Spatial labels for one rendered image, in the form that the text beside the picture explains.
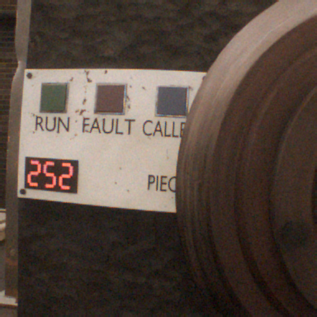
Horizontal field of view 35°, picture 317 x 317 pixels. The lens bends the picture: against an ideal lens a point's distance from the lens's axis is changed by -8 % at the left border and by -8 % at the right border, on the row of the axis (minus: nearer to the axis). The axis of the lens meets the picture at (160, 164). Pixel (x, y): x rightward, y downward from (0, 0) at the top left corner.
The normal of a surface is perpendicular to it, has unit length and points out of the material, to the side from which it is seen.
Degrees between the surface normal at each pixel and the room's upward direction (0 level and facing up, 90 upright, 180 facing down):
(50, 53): 90
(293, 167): 90
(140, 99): 90
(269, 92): 61
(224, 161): 90
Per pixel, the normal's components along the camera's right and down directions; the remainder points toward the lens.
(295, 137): -0.14, 0.04
